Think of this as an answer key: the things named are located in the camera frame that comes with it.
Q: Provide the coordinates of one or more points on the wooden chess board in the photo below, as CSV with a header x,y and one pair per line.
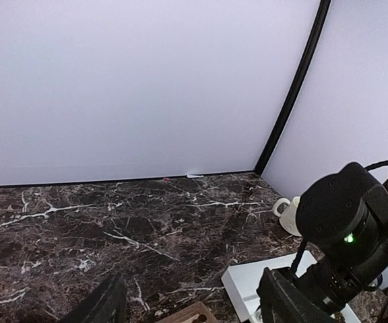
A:
x,y
197,312

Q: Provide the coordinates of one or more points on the right black frame post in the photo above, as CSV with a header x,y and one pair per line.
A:
x,y
294,89

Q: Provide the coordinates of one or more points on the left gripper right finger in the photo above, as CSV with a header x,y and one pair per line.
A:
x,y
280,301

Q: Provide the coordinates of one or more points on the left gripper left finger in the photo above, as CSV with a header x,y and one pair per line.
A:
x,y
108,300

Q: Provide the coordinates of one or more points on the white plastic tray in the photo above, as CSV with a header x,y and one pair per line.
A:
x,y
242,280

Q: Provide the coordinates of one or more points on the cream ceramic mug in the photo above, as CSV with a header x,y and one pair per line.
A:
x,y
285,210

